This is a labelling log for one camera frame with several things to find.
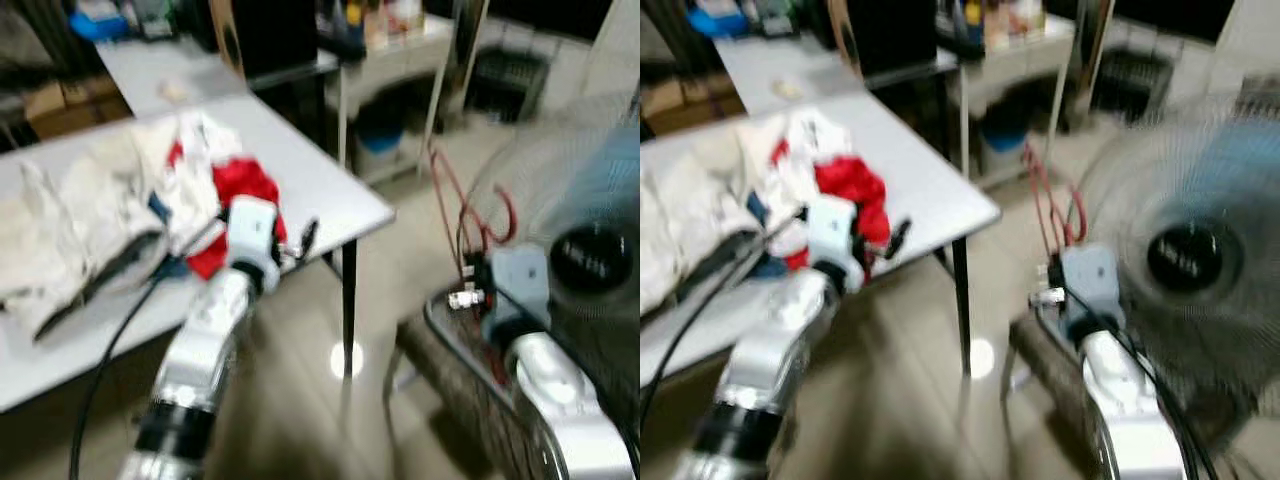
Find red plastic hanger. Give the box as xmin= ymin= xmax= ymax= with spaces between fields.
xmin=1020 ymin=140 xmax=1089 ymax=251
xmin=428 ymin=145 xmax=519 ymax=266

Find white jeans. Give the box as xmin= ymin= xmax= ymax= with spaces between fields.
xmin=0 ymin=120 xmax=171 ymax=336
xmin=640 ymin=125 xmax=771 ymax=311

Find grey framed brown mesh seat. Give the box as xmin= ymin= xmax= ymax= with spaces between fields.
xmin=1005 ymin=310 xmax=1101 ymax=480
xmin=400 ymin=290 xmax=571 ymax=480

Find white printed t-shirt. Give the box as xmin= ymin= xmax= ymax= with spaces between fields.
xmin=150 ymin=110 xmax=236 ymax=256
xmin=740 ymin=108 xmax=841 ymax=261

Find black standing fan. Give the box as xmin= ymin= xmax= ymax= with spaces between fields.
xmin=1075 ymin=95 xmax=1280 ymax=441
xmin=455 ymin=95 xmax=641 ymax=421

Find grey bin blue liner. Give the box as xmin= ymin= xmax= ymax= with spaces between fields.
xmin=980 ymin=100 xmax=1031 ymax=156
xmin=360 ymin=95 xmax=411 ymax=156

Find black vented device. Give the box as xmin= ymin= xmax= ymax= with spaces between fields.
xmin=1090 ymin=50 xmax=1166 ymax=121
xmin=470 ymin=50 xmax=546 ymax=121

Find black box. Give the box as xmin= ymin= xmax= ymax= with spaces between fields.
xmin=830 ymin=0 xmax=941 ymax=79
xmin=208 ymin=0 xmax=321 ymax=81

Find small white table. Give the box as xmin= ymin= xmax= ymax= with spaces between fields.
xmin=715 ymin=35 xmax=961 ymax=116
xmin=95 ymin=35 xmax=341 ymax=121

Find blue plastic container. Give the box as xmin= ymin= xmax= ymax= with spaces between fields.
xmin=68 ymin=3 xmax=129 ymax=43
xmin=690 ymin=0 xmax=751 ymax=39

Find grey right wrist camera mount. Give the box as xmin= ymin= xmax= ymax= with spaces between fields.
xmin=483 ymin=243 xmax=553 ymax=346
xmin=1058 ymin=243 xmax=1126 ymax=341

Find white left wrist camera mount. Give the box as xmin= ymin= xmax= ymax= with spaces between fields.
xmin=225 ymin=195 xmax=284 ymax=296
xmin=805 ymin=195 xmax=869 ymax=296

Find white table black frame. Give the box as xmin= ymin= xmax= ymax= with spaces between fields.
xmin=640 ymin=90 xmax=1001 ymax=386
xmin=0 ymin=90 xmax=396 ymax=411

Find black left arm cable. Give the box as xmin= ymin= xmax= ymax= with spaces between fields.
xmin=640 ymin=215 xmax=806 ymax=421
xmin=68 ymin=225 xmax=226 ymax=480

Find white frame desk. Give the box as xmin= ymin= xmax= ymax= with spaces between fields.
xmin=950 ymin=15 xmax=1101 ymax=191
xmin=335 ymin=15 xmax=481 ymax=181

